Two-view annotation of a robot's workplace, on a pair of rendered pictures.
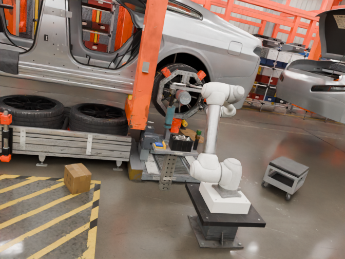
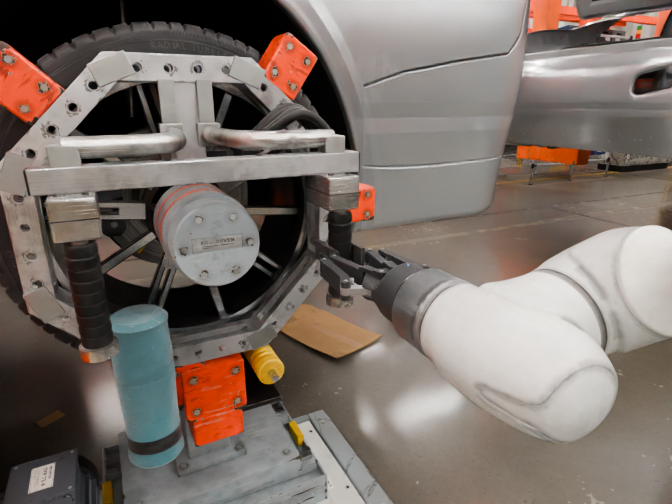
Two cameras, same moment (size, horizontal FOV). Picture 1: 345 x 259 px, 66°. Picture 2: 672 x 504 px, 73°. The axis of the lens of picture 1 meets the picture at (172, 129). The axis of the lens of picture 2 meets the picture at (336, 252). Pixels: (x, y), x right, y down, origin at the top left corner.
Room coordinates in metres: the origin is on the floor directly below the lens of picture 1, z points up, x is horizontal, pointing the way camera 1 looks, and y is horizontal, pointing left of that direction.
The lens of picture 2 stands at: (2.22, -0.14, 1.05)
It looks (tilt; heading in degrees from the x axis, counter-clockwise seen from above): 18 degrees down; 351
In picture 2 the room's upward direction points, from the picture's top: straight up
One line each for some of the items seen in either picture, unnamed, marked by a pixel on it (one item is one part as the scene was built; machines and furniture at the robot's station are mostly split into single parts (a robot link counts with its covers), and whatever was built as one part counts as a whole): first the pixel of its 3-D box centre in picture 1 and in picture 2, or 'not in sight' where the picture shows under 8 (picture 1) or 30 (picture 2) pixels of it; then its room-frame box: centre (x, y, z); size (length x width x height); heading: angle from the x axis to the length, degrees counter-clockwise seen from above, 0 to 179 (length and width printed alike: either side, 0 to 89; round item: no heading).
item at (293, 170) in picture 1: (284, 177); not in sight; (2.92, -1.42, 0.17); 0.43 x 0.36 x 0.34; 142
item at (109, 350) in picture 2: (171, 100); (89, 297); (2.76, 0.07, 0.83); 0.04 x 0.04 x 0.16
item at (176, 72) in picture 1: (181, 95); (195, 219); (3.03, -0.02, 0.85); 0.54 x 0.07 x 0.54; 108
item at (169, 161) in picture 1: (167, 169); not in sight; (2.39, -0.04, 0.21); 0.10 x 0.10 x 0.42; 18
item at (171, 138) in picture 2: (178, 80); (123, 116); (2.89, 0.04, 1.03); 0.19 x 0.18 x 0.11; 18
